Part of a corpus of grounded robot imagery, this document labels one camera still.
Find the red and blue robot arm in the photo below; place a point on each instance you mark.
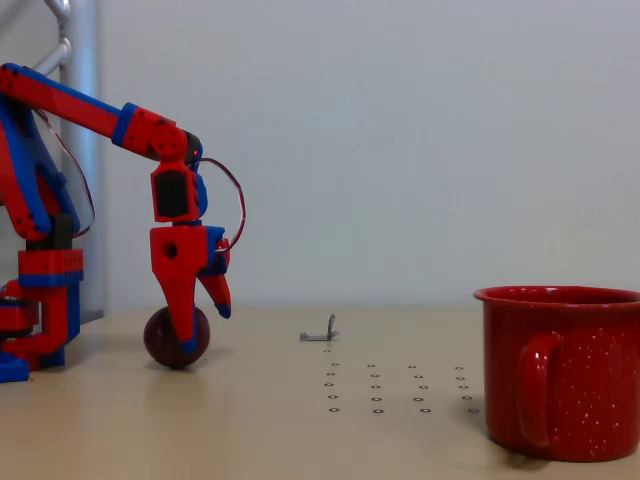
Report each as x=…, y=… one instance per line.
x=65, y=105

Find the small grey metal bracket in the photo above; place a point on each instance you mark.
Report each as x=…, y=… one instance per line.
x=315, y=337

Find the red and blue gripper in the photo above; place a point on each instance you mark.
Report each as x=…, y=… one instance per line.
x=179, y=255

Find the silver metal tube frame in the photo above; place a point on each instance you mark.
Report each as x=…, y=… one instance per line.
x=82, y=40

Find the red enamel mug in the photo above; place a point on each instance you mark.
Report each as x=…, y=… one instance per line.
x=590, y=380

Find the dark purple plum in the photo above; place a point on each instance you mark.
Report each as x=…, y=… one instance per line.
x=156, y=345

